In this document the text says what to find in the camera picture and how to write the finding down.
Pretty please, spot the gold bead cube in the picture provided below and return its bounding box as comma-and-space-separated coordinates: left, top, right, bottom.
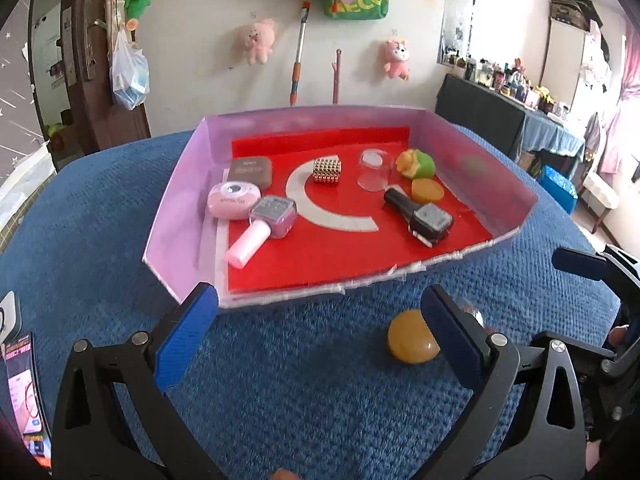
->
313, 157, 343, 184

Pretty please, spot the black table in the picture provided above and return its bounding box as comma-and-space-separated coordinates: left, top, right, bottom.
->
435, 74, 528, 161

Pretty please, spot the brown square eyeshadow case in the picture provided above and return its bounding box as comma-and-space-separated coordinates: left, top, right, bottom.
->
228, 156, 274, 183

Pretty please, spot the mop handle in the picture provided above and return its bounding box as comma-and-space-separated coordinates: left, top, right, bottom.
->
289, 1, 311, 107

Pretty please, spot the blue box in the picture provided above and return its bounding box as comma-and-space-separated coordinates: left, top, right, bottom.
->
537, 165, 577, 211

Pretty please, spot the purple cardboard box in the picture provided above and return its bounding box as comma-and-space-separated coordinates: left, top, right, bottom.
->
143, 105, 540, 311

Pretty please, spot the pink bear plush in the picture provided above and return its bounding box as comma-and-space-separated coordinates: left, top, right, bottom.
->
382, 38, 412, 81

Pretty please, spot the brown wooden door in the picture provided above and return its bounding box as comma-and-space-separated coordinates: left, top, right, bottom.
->
75, 0, 152, 153

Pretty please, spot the blue tablecloth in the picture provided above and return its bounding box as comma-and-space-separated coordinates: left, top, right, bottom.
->
520, 107, 586, 158

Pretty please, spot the pink curtain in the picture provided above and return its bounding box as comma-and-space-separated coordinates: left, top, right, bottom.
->
597, 35, 640, 181

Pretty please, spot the clear plastic cup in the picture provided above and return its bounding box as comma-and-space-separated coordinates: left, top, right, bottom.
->
357, 149, 392, 192

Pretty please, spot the white cabinet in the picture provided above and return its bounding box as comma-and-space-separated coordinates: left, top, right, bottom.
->
542, 15, 608, 113

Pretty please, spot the yellow ball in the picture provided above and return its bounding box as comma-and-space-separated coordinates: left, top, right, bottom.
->
387, 309, 441, 365

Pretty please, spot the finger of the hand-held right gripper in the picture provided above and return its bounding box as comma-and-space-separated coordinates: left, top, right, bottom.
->
530, 331, 617, 377
552, 246, 640, 311

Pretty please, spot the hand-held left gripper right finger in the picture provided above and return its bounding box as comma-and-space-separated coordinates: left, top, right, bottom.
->
420, 284, 586, 480

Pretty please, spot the pink oval digital device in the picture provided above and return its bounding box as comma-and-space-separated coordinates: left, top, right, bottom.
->
207, 180, 261, 222

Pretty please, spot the wall mirror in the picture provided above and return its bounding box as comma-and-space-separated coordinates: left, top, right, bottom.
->
437, 0, 481, 67

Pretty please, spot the star print curtain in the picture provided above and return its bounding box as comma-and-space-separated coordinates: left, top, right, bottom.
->
0, 0, 56, 181

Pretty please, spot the dark bag on cabinet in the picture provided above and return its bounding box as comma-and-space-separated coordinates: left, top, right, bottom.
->
550, 0, 603, 31

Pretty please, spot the white phone stand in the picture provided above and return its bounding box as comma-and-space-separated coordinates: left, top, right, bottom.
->
0, 291, 23, 343

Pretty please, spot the pink pig plush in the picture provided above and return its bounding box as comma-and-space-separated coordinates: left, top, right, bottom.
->
235, 18, 277, 66

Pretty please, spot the pink stick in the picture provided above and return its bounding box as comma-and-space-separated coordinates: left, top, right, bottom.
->
331, 49, 343, 106

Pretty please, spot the smartphone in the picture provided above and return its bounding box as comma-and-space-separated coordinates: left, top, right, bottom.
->
0, 332, 53, 473

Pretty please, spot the red paper liner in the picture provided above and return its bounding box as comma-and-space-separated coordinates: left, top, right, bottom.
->
227, 127, 496, 293

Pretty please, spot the white plastic bag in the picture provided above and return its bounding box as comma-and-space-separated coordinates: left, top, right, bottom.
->
110, 30, 151, 111

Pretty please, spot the blue textured blanket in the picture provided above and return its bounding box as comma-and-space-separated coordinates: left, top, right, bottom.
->
0, 122, 626, 480

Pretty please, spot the green yellow toy duck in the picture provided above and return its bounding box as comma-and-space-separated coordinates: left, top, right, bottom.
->
395, 148, 437, 181

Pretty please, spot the black nail polish bottle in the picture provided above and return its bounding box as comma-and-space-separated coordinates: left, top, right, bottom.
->
383, 187, 455, 247

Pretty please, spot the white bench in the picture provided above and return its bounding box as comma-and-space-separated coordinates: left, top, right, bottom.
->
580, 172, 630, 233

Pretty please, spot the yellow round disc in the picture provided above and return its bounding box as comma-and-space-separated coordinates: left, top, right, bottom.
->
411, 178, 445, 205

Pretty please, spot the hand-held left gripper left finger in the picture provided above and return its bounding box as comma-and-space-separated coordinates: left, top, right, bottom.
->
51, 281, 221, 480

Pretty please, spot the purple nail polish bottle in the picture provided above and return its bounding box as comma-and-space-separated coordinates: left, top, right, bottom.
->
225, 195, 299, 268

